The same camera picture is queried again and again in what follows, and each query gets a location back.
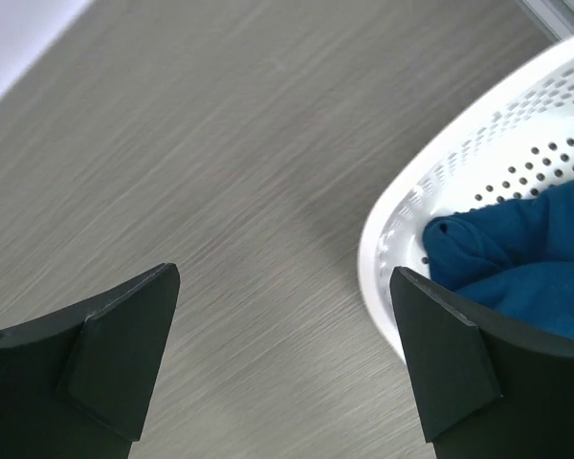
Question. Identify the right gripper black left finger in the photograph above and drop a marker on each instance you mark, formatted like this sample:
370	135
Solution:
77	383

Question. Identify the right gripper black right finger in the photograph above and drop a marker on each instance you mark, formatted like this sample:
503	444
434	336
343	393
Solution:
485	385

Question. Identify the dark blue t shirt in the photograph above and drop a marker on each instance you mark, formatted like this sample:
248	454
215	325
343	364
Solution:
516	258

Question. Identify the white perforated laundry basket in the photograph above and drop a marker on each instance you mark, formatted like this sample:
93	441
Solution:
514	142

